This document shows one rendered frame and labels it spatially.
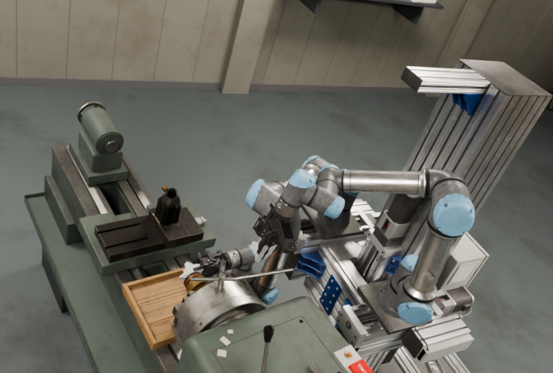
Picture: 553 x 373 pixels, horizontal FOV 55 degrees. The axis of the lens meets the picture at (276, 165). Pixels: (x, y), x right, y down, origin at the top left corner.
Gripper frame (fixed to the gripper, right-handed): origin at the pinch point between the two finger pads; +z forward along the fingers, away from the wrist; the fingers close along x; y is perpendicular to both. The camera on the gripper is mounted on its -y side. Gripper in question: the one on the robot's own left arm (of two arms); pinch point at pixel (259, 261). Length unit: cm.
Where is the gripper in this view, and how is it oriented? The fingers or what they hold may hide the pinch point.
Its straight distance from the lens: 183.2
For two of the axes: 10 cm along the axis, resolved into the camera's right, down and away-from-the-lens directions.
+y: -5.4, -6.0, 5.9
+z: -4.6, 8.0, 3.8
